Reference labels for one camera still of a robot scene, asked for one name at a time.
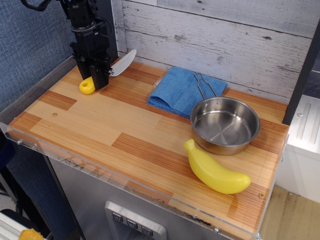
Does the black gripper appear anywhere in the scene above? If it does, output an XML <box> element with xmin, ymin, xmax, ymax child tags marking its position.
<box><xmin>70</xmin><ymin>18</ymin><xmax>111</xmax><ymax>90</ymax></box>

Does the yellow handled white toy knife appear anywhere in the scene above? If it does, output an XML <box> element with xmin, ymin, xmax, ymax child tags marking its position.
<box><xmin>79</xmin><ymin>49</ymin><xmax>137</xmax><ymax>95</ymax></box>

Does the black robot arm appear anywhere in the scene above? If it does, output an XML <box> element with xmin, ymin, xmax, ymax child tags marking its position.
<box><xmin>60</xmin><ymin>0</ymin><xmax>112</xmax><ymax>90</ymax></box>

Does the clear acrylic counter guard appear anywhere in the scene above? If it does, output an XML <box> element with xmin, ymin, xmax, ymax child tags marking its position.
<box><xmin>1</xmin><ymin>113</ymin><xmax>288</xmax><ymax>240</ymax></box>

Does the blue folded cloth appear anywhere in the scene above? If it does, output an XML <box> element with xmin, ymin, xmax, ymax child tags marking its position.
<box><xmin>147</xmin><ymin>66</ymin><xmax>228</xmax><ymax>118</ymax></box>

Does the stainless steel pan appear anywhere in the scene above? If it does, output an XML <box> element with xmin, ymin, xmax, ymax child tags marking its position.
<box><xmin>190</xmin><ymin>72</ymin><xmax>261</xmax><ymax>156</ymax></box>

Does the stainless steel cabinet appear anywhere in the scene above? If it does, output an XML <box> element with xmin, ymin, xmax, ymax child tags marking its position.
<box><xmin>45</xmin><ymin>157</ymin><xmax>231</xmax><ymax>240</ymax></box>

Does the silver button control panel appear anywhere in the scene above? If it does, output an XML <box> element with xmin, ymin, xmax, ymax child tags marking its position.
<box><xmin>105</xmin><ymin>200</ymin><xmax>167</xmax><ymax>240</ymax></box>

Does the yellow toy banana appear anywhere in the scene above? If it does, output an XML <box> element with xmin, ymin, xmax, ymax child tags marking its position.
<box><xmin>183</xmin><ymin>139</ymin><xmax>251</xmax><ymax>194</ymax></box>

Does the yellow object bottom left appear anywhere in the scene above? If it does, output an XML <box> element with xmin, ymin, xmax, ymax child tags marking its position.
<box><xmin>18</xmin><ymin>228</ymin><xmax>45</xmax><ymax>240</ymax></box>

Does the white appliance at right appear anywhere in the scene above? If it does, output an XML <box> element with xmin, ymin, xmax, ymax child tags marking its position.
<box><xmin>275</xmin><ymin>95</ymin><xmax>320</xmax><ymax>203</ymax></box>

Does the black back corner post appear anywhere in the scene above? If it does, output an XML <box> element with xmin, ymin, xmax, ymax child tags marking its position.
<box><xmin>97</xmin><ymin>0</ymin><xmax>118</xmax><ymax>63</ymax></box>

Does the black corrugated cable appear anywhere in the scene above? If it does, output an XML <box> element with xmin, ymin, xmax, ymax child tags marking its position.
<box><xmin>19</xmin><ymin>0</ymin><xmax>52</xmax><ymax>11</ymax></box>

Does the black vertical post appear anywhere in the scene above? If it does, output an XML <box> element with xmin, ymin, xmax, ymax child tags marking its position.
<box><xmin>281</xmin><ymin>0</ymin><xmax>320</xmax><ymax>125</ymax></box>

